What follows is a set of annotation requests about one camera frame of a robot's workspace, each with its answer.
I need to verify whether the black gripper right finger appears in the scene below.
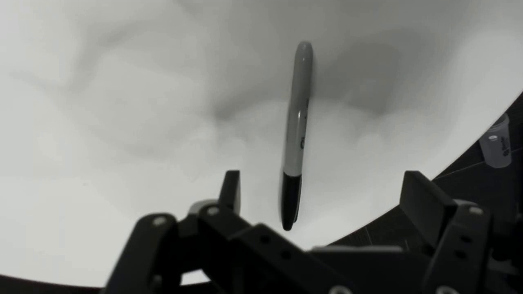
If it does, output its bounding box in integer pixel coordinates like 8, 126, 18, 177
398, 169, 523, 294

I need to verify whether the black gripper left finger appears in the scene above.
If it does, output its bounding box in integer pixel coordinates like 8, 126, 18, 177
103, 169, 356, 294

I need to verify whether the black and grey marker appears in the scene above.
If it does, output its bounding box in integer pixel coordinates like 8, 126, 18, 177
279, 40, 315, 233

